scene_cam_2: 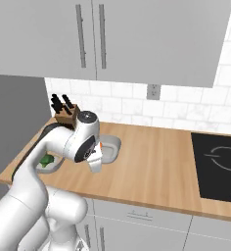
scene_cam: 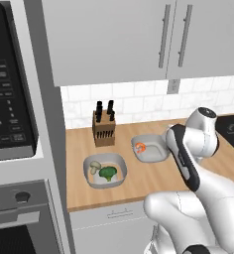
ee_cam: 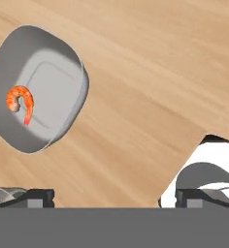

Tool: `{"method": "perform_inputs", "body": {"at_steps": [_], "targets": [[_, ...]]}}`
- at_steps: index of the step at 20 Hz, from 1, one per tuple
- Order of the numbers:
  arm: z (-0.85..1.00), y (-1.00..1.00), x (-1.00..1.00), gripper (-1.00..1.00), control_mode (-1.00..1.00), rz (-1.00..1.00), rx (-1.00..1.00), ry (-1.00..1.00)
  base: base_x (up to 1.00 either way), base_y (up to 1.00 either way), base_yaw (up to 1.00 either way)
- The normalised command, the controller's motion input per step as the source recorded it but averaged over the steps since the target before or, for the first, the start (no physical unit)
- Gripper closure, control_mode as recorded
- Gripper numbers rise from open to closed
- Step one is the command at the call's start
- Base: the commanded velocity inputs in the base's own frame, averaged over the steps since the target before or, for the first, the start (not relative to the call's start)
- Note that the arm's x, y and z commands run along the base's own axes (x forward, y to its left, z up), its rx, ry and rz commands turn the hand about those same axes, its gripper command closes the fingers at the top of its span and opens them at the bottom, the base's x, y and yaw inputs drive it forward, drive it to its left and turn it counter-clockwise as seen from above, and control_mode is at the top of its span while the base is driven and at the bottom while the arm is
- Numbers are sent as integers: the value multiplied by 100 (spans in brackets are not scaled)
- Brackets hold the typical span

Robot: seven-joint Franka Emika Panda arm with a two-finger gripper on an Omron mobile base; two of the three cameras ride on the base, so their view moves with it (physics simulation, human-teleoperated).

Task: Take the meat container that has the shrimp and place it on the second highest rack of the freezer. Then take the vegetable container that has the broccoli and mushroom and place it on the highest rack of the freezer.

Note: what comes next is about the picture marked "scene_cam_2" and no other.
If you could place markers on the black hob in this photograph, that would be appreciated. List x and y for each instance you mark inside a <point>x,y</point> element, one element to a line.
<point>218,163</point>

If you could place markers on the orange shrimp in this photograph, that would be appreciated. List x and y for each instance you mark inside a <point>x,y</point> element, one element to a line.
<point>101,144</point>

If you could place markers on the grey fridge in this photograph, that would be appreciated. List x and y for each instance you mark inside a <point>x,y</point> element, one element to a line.
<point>13,108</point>

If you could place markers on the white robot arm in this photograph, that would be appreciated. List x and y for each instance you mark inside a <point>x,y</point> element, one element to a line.
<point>26,196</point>

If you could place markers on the green broccoli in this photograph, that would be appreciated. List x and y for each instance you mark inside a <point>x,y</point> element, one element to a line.
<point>47,160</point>

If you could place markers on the grey base cupboard door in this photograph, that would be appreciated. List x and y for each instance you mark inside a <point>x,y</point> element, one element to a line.
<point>212,245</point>
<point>143,238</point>
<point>91,228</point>

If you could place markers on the clear container with broccoli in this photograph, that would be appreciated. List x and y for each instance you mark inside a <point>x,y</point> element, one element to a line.
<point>54,166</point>

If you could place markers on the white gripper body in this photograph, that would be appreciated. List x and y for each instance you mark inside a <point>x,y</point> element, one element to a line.
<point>96,164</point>

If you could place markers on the wide grey wall cupboard door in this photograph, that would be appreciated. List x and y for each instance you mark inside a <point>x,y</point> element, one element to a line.
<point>166,39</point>

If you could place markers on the clear container with shrimp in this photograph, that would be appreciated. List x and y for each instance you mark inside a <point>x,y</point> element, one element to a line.
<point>111,148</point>

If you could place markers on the grey drawer front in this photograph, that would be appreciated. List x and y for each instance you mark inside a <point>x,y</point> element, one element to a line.
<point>215,230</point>
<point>166,217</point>

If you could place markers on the wooden knife block, black knives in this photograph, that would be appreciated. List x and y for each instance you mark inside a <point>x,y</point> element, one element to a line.
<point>68,117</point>

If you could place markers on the grey wall socket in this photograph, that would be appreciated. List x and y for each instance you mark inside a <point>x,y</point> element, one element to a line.
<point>153,91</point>

